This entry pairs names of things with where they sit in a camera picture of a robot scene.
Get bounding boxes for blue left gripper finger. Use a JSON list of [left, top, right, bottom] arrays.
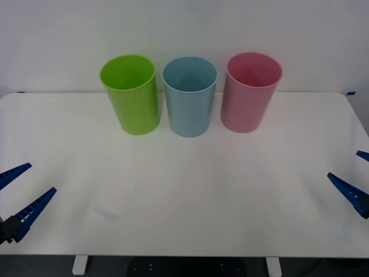
[[0, 187, 58, 244], [0, 163, 33, 191]]

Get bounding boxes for white table leg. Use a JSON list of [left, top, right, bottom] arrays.
[[71, 255, 88, 275], [265, 256, 282, 276]]

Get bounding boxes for pink plastic bin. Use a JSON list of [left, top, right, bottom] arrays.
[[220, 51, 283, 134]]

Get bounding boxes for green plastic bin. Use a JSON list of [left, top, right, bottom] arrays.
[[99, 54, 161, 136]]

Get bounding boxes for pale blue plastic bin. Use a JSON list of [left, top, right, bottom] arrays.
[[162, 55, 219, 138]]

